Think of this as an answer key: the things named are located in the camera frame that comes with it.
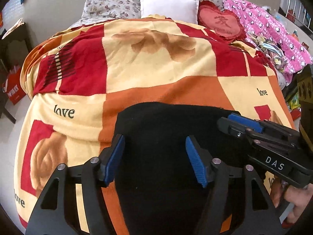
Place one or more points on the colourful crumpled cloth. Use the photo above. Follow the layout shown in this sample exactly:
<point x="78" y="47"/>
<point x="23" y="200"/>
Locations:
<point x="271" y="50"/>

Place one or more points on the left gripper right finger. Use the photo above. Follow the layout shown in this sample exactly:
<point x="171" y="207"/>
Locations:
<point x="201" y="161"/>

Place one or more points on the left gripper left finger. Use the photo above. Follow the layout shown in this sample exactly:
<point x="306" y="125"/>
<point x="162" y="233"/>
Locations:
<point x="110" y="158"/>

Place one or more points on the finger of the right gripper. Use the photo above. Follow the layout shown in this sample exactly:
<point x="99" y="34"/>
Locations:
<point x="250" y="123"/>
<point x="232" y="128"/>

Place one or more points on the red paper bag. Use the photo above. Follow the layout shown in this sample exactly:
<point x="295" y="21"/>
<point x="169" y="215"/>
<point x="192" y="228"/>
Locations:
<point x="11" y="86"/>

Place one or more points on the person right hand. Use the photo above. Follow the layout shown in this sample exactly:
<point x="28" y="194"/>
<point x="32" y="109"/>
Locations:
<point x="297" y="196"/>

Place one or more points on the dark wooden table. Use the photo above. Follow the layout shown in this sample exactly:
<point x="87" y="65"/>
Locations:
<point x="14" y="48"/>

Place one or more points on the pink patterned quilt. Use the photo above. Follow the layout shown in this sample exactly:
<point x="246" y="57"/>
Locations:
<point x="258" y="21"/>

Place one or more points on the orange red love blanket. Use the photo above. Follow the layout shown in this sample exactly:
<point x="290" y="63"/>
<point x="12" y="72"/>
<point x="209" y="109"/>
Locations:
<point x="80" y="79"/>

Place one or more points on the white pillow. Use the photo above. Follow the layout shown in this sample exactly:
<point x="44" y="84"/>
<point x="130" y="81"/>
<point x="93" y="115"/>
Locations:
<point x="181" y="10"/>

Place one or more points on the metal rack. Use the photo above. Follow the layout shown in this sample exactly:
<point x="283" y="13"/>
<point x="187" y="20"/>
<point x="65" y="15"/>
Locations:
<point x="295" y="12"/>

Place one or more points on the black pants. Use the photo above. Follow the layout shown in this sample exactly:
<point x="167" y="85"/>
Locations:
<point x="155" y="182"/>

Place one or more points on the red heart cushion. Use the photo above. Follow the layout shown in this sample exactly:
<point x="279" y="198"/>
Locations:
<point x="224" y="23"/>

